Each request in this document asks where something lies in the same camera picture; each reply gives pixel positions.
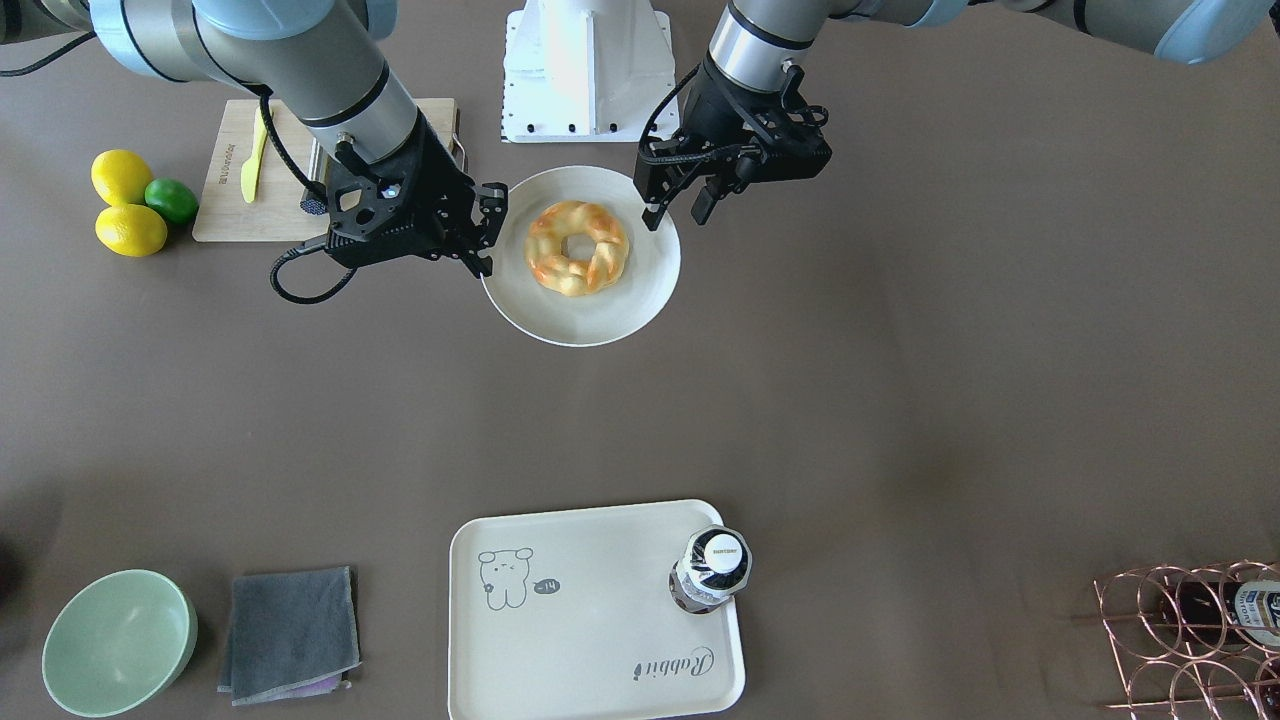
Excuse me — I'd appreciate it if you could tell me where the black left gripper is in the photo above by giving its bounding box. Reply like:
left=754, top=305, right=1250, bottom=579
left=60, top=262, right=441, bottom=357
left=635, top=59, right=832, bottom=232

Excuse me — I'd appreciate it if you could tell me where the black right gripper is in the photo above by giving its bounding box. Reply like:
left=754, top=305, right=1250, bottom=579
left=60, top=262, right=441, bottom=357
left=324, top=115, right=509, bottom=279

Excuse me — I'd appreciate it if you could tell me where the glazed twisted donut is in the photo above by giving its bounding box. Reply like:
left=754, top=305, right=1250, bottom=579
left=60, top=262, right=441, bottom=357
left=524, top=200, right=631, bottom=297

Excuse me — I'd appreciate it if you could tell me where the white oval plate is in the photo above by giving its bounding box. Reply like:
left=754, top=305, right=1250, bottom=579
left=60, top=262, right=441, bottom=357
left=483, top=167, right=680, bottom=347

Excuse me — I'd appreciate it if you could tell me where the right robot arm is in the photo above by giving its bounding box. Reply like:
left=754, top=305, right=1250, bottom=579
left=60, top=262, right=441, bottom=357
left=3, top=1, right=507, bottom=277

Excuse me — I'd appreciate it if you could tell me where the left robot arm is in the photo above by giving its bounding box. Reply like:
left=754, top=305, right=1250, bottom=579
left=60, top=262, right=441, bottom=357
left=634, top=1, right=1277, bottom=229

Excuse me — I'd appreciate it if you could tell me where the dark tea bottle on tray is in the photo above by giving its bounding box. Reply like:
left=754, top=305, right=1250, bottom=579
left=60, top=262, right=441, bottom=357
left=668, top=525, right=753, bottom=614

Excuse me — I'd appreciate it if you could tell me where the cream rabbit tray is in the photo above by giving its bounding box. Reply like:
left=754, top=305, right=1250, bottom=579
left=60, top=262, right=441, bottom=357
left=447, top=498, right=746, bottom=719

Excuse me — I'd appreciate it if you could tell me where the wooden cutting board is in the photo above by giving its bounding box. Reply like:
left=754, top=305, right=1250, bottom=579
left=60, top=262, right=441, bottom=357
left=192, top=97, right=458, bottom=243

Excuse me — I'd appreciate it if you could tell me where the yellow plastic knife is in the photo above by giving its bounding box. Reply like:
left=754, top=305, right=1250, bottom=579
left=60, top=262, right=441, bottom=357
left=239, top=108, right=270, bottom=204

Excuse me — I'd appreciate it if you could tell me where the green lime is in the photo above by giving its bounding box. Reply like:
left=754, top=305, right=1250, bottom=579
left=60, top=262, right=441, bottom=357
left=143, top=177, right=200, bottom=225

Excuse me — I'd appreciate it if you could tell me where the lower yellow lemon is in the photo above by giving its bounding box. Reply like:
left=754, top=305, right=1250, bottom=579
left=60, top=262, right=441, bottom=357
left=95, top=204, right=169, bottom=258

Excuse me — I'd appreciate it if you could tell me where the yellow lemon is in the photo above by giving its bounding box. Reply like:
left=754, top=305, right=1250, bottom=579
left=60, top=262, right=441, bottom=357
left=90, top=149, right=154, bottom=206
left=95, top=204, right=169, bottom=258

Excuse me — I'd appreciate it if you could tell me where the upper yellow lemon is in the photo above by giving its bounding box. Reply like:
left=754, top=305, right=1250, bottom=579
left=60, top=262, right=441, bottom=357
left=90, top=149, right=154, bottom=206

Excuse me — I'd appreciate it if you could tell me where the grey folded cloth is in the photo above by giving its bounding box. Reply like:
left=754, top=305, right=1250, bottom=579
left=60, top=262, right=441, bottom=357
left=218, top=566, right=362, bottom=706

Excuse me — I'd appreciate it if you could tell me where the green bowl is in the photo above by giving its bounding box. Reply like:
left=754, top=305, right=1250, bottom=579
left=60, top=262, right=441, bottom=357
left=41, top=569, right=198, bottom=717

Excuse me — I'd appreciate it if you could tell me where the dark bottle in rack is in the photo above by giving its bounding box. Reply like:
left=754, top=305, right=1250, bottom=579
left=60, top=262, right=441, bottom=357
left=1160, top=580, right=1279, bottom=650

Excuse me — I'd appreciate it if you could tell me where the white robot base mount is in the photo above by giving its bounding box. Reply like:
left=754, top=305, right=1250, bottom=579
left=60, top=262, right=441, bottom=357
left=500, top=1, right=680, bottom=143

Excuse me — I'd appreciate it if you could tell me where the copper wire bottle rack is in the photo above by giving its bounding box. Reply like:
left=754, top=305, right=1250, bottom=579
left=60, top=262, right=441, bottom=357
left=1094, top=561, right=1277, bottom=719

